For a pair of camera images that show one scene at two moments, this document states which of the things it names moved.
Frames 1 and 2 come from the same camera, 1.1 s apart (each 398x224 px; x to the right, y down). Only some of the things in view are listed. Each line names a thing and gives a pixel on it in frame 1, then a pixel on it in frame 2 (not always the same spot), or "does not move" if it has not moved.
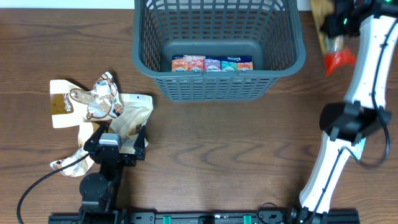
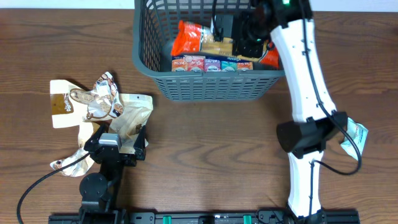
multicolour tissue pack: (216, 63) does not move
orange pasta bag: (336, 49) → (190, 39)
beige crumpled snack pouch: (127, 127) does not move
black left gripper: (130, 159) does not move
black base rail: (317, 216) does not move
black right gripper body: (346, 19) → (254, 40)
